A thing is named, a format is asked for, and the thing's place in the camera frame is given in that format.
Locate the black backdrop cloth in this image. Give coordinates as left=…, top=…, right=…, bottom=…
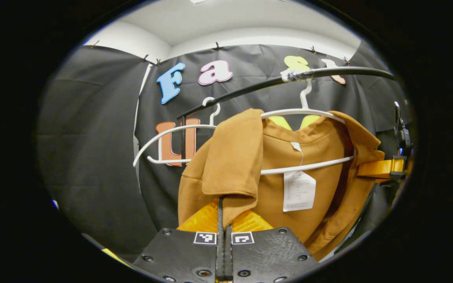
left=37, top=39, right=414, bottom=260

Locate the black clothes rack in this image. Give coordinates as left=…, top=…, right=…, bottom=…
left=177, top=66, right=395, bottom=166

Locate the white clothes hanger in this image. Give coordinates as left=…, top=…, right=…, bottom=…
left=260, top=70, right=356, bottom=176
left=133, top=96, right=221, bottom=167

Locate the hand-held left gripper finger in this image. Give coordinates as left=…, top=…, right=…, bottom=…
left=101, top=197, right=225, bottom=283
left=224, top=209, right=320, bottom=283

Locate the brown shirt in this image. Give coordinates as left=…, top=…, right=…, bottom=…
left=177, top=108, right=386, bottom=262

